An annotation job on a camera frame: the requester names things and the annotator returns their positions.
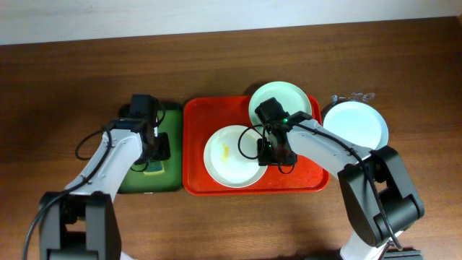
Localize dark green soapy tray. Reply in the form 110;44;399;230
118;103;183;194

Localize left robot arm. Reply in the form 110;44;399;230
35;118;168;260

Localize pale green plate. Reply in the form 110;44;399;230
248;81;313;134

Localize yellow green scrub sponge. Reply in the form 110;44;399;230
143;161;165;176

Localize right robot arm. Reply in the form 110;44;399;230
255;108;424;259

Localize light blue plate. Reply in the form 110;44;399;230
321;101;389;150

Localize black metal base rail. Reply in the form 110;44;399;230
380;248;424;260

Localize red plastic tray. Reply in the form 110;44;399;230
182;96;330;196

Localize white plate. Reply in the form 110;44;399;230
203;125;267;189

